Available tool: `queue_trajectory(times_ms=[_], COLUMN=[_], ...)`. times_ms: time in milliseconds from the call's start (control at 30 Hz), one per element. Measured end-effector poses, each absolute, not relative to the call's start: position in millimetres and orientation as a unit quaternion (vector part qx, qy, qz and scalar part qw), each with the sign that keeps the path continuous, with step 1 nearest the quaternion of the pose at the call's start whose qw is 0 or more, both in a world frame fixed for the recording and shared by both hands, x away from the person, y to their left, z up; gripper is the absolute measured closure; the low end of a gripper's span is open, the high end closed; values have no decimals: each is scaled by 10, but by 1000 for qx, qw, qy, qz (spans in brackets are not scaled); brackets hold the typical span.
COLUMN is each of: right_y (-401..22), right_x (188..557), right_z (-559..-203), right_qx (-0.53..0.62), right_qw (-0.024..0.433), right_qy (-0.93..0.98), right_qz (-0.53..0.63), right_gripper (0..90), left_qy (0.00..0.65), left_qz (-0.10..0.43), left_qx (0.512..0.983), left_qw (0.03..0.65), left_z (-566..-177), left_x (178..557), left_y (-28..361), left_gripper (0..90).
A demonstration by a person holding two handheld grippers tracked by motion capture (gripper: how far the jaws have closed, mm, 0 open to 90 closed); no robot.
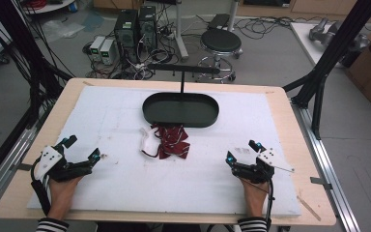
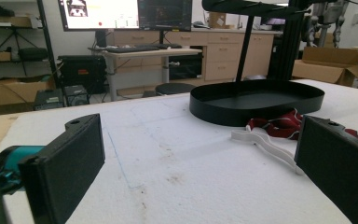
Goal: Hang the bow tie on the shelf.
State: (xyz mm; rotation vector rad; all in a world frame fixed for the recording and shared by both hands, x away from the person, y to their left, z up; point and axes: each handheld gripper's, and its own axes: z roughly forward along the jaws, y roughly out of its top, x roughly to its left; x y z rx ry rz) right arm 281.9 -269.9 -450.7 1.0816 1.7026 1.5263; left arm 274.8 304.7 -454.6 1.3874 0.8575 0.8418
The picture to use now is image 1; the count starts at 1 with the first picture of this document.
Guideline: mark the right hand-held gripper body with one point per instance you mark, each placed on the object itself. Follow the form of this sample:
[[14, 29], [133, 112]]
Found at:
[[254, 172]]

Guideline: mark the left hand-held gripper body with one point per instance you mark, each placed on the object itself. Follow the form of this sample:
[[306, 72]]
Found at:
[[74, 169]]

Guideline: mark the dark red striped bow tie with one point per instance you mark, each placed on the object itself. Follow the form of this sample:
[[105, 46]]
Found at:
[[173, 143]]

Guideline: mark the person's right hand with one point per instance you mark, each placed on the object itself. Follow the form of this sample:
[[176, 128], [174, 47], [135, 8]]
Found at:
[[256, 198]]

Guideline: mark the person's left hand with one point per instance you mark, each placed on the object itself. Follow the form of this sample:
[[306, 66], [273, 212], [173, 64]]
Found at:
[[62, 193]]

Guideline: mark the white foam board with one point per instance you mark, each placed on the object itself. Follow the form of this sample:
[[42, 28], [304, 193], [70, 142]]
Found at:
[[116, 180]]

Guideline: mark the grey metal clip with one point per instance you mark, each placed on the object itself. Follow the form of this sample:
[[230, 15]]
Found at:
[[321, 182], [21, 167]]

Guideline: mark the thin wooden stick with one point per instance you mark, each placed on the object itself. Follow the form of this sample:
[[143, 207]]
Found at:
[[309, 208]]

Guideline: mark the black stand with oval tray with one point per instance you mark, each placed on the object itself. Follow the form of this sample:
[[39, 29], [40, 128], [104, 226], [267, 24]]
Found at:
[[180, 111]]

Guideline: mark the white bench power supply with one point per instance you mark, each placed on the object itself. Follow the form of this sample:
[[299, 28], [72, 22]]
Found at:
[[108, 51], [96, 46]]

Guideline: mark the black round stool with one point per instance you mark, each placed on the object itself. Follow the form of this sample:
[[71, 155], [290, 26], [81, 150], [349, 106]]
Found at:
[[220, 41]]

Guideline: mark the clear plastic sheet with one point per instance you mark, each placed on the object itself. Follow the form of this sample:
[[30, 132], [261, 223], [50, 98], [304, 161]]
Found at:
[[62, 29]]

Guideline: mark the white low platform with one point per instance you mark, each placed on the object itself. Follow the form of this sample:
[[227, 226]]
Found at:
[[306, 42]]

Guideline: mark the large black computer tower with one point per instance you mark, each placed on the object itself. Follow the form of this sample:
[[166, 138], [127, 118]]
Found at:
[[126, 32]]

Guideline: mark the black flat device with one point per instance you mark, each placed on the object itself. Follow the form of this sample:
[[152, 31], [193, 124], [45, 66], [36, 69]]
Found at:
[[219, 21]]

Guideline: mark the grey robot part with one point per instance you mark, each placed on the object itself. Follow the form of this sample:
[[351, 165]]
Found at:
[[327, 32]]

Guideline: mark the white table leg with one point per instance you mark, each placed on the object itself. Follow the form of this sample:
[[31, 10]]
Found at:
[[181, 32]]

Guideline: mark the round white table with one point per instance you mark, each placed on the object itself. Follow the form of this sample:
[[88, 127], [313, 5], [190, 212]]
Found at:
[[45, 6]]

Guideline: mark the slim black computer tower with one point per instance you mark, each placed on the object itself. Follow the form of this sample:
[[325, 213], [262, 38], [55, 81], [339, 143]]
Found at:
[[148, 27]]

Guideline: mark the aluminium rail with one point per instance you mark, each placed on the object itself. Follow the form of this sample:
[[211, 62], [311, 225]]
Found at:
[[3, 167], [328, 167]]

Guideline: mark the black metal frame stand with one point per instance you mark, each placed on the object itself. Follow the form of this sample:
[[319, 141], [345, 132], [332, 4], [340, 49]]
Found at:
[[331, 54], [19, 48]]

